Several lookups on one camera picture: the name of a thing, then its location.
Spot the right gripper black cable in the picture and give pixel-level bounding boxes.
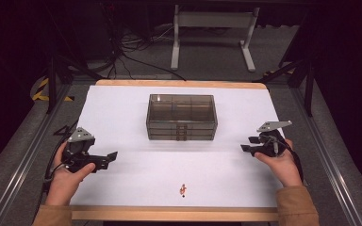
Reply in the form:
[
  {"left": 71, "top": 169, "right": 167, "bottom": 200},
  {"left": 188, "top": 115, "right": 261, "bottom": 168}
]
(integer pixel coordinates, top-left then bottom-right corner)
[{"left": 275, "top": 137, "right": 305, "bottom": 184}]

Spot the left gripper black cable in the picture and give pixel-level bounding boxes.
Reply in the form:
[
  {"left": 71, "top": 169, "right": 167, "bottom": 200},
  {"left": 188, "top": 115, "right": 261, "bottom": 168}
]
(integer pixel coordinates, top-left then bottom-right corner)
[{"left": 42, "top": 124, "right": 76, "bottom": 193}]

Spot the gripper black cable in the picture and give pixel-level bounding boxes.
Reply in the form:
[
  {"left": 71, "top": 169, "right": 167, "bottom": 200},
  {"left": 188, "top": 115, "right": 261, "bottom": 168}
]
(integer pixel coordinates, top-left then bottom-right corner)
[
  {"left": 42, "top": 124, "right": 76, "bottom": 193},
  {"left": 275, "top": 137, "right": 305, "bottom": 184}
]

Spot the bundle of black floor cables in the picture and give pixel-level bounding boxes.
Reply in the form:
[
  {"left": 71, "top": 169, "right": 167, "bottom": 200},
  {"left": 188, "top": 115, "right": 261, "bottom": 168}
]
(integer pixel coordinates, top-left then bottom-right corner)
[{"left": 99, "top": 2, "right": 187, "bottom": 82}]

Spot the person's right hand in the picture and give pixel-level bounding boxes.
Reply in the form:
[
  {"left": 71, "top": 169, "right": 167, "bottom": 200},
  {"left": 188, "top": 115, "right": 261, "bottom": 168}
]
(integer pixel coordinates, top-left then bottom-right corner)
[{"left": 253, "top": 138, "right": 304, "bottom": 188}]

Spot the person's left hand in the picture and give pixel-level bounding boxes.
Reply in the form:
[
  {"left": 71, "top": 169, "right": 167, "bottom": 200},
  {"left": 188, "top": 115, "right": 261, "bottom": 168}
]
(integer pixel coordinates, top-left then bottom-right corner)
[{"left": 44, "top": 140, "right": 97, "bottom": 207}]

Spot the white table sheet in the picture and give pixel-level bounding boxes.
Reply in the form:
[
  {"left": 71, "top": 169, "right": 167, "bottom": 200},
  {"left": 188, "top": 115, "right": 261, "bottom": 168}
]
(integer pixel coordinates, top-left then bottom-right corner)
[{"left": 69, "top": 85, "right": 285, "bottom": 208}]

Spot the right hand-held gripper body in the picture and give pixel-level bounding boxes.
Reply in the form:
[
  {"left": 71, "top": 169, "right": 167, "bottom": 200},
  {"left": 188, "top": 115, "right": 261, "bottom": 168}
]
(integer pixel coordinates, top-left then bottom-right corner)
[{"left": 248, "top": 120, "right": 293, "bottom": 158}]

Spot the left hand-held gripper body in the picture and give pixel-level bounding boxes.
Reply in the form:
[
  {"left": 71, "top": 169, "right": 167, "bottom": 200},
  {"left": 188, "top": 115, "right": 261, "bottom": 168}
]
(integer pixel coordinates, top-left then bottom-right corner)
[{"left": 61, "top": 126, "right": 108, "bottom": 174}]

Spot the aluminium rail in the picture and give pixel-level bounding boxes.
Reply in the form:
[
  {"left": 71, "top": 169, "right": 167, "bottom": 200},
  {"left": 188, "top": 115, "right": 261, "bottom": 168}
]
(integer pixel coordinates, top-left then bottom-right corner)
[
  {"left": 289, "top": 87, "right": 362, "bottom": 226},
  {"left": 0, "top": 82, "right": 74, "bottom": 226}
]

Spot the yellow black hazard tape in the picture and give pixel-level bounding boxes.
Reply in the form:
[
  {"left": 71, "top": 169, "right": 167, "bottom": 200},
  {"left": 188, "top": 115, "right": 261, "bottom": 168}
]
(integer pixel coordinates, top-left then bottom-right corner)
[{"left": 31, "top": 77, "right": 75, "bottom": 103}]

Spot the white metal desk frame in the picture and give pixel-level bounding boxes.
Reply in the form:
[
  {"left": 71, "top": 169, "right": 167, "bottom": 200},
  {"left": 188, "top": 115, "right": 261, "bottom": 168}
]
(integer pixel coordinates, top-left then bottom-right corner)
[{"left": 170, "top": 4, "right": 261, "bottom": 73}]

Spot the transparent grey drawer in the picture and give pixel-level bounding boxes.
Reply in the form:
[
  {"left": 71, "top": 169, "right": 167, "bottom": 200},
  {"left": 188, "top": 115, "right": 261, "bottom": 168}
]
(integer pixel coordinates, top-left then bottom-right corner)
[{"left": 147, "top": 134, "right": 216, "bottom": 141}]

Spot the black metal stand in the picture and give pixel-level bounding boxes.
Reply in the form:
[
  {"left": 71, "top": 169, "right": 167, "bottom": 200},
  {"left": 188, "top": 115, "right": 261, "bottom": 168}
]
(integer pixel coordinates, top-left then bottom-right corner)
[
  {"left": 253, "top": 57, "right": 316, "bottom": 118},
  {"left": 45, "top": 55, "right": 103, "bottom": 115}
]

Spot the transparent grey drawer box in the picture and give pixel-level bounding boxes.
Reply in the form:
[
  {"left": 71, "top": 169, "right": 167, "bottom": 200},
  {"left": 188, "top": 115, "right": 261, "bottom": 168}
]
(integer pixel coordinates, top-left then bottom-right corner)
[{"left": 145, "top": 93, "right": 219, "bottom": 141}]

